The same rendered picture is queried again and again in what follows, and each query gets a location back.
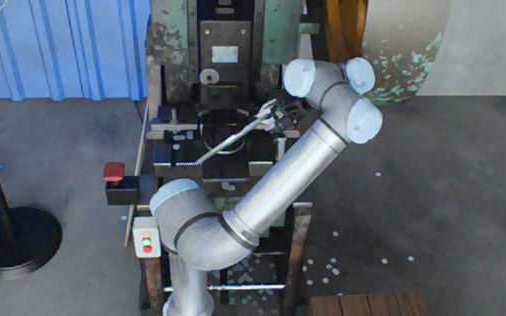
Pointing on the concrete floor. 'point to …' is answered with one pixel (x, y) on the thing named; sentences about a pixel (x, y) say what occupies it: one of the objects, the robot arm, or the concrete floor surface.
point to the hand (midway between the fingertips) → (265, 116)
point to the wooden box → (370, 304)
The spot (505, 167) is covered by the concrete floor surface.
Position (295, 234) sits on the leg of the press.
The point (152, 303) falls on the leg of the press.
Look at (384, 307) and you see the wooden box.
